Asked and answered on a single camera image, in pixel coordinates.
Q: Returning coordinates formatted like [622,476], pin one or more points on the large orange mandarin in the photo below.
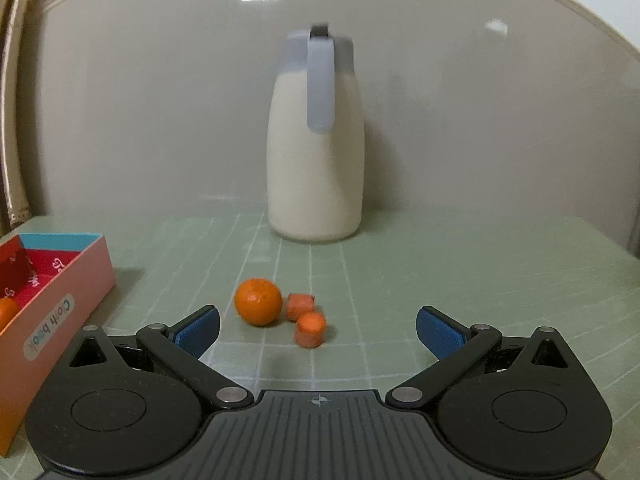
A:
[9,309]

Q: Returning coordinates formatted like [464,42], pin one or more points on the orange carrot piece far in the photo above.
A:
[298,305]

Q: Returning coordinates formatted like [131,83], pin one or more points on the orange carrot piece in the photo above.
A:
[309,330]
[298,305]

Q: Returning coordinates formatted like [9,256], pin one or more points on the orange carrot piece near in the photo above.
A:
[309,330]

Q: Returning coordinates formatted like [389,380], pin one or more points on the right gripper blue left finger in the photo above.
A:
[178,349]

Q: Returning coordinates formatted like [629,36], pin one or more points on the colourful cloth book box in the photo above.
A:
[56,280]

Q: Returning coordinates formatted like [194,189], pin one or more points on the white thermos jug grey lid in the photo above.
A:
[315,139]

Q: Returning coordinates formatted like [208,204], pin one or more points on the green grid tablecloth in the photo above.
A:
[514,275]

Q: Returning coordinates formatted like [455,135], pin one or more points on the orange mandarin far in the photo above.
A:
[258,302]

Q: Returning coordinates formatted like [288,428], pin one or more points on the beige satin curtain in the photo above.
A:
[14,202]

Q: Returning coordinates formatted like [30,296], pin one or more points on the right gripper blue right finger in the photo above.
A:
[459,350]

